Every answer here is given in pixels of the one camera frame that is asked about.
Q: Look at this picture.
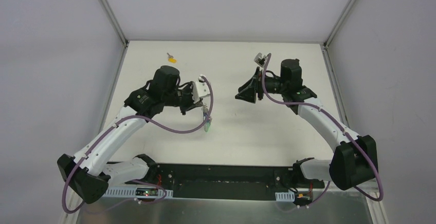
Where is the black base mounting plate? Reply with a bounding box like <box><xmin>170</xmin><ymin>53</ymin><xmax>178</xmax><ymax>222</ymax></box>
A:
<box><xmin>137</xmin><ymin>154</ymin><xmax>325</xmax><ymax>201</ymax></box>

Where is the green tagged key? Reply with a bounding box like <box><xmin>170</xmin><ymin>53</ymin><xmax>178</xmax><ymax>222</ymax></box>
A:
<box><xmin>203</xmin><ymin>119</ymin><xmax>212</xmax><ymax>132</ymax></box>

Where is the white slotted cable duct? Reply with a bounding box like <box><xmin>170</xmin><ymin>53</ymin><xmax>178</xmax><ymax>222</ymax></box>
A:
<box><xmin>275</xmin><ymin>191</ymin><xmax>295</xmax><ymax>202</ymax></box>
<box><xmin>103</xmin><ymin>186</ymin><xmax>173</xmax><ymax>199</ymax></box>

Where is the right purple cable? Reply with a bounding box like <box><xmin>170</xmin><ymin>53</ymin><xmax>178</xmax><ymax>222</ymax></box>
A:
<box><xmin>261</xmin><ymin>52</ymin><xmax>384</xmax><ymax>202</ymax></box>

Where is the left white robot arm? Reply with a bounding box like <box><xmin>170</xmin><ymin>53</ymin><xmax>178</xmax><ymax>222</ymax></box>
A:
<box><xmin>57</xmin><ymin>65</ymin><xmax>213</xmax><ymax>204</ymax></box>

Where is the purple cable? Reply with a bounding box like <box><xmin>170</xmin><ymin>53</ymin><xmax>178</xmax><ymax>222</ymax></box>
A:
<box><xmin>61</xmin><ymin>75</ymin><xmax>214</xmax><ymax>214</ymax></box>
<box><xmin>261</xmin><ymin>52</ymin><xmax>384</xmax><ymax>202</ymax></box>

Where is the right white slotted cable duct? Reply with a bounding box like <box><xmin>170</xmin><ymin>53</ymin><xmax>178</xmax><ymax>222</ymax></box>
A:
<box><xmin>275</xmin><ymin>191</ymin><xmax>295</xmax><ymax>202</ymax></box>

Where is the metal keyring carabiner plate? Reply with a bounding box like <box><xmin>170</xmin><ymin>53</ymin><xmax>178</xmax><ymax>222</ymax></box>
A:
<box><xmin>202</xmin><ymin>104</ymin><xmax>212</xmax><ymax>123</ymax></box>

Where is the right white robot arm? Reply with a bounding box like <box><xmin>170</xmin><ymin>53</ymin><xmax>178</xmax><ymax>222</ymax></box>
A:
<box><xmin>235</xmin><ymin>55</ymin><xmax>380</xmax><ymax>190</ymax></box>

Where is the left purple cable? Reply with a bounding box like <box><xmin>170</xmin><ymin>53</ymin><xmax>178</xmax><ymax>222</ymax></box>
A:
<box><xmin>61</xmin><ymin>75</ymin><xmax>214</xmax><ymax>214</ymax></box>

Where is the yellow tagged key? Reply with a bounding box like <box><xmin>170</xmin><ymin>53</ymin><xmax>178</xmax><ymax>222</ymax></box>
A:
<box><xmin>167</xmin><ymin>53</ymin><xmax>177</xmax><ymax>64</ymax></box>

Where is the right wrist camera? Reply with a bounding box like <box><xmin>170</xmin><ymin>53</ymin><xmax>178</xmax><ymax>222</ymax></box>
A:
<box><xmin>253</xmin><ymin>52</ymin><xmax>268</xmax><ymax>68</ymax></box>

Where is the left white slotted cable duct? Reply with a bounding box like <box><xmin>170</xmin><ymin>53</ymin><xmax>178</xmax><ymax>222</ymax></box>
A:
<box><xmin>103</xmin><ymin>186</ymin><xmax>173</xmax><ymax>199</ymax></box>

